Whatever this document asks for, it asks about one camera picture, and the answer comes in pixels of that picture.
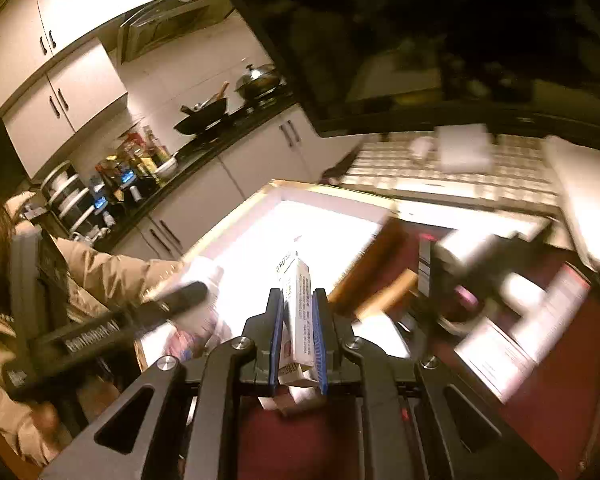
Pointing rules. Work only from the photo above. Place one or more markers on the white printed packet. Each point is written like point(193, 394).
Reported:
point(205, 320)

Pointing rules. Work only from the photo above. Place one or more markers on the steel range hood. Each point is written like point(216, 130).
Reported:
point(170, 25)

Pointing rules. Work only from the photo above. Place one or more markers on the crumpled white tissue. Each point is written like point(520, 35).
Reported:
point(462, 147)

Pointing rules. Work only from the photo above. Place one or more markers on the beige computer keyboard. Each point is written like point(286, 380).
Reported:
point(480, 180)

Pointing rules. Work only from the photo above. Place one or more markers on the group of condiment bottles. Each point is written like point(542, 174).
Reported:
point(130, 160)

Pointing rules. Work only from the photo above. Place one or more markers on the white box with red mark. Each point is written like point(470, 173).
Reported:
point(297, 320)

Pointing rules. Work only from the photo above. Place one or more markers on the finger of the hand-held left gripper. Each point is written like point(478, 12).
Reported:
point(180, 300)

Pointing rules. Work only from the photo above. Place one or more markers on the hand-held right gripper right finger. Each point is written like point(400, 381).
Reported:
point(320, 345)

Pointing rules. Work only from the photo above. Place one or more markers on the white box with red label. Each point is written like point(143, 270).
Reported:
point(520, 340)

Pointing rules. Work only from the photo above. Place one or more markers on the white foam block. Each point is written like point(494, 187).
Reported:
point(580, 200)

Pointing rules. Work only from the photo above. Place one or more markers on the steel pot with lid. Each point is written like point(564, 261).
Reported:
point(257, 82)

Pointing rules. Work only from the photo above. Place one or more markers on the white tray with gold rim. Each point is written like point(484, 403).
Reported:
point(305, 225)

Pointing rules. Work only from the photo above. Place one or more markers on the brown wooden block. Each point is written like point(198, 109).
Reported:
point(375, 260)

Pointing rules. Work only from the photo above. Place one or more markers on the dish rack with plates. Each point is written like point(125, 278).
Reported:
point(70, 200)

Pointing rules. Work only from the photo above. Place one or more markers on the white wall cabinets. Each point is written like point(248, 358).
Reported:
point(80, 5)

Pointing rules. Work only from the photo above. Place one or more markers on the white plastic bottle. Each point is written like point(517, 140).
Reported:
point(470, 250)

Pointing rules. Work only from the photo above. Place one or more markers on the white bowl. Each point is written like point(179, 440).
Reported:
point(166, 167)

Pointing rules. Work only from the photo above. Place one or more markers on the dark computer monitor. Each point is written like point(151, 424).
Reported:
point(430, 35)

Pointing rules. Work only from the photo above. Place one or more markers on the black wok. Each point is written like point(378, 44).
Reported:
point(202, 117)

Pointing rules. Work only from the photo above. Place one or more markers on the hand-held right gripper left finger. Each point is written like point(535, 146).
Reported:
point(276, 345)

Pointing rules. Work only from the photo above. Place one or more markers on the white base cabinets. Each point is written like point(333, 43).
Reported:
point(260, 155)

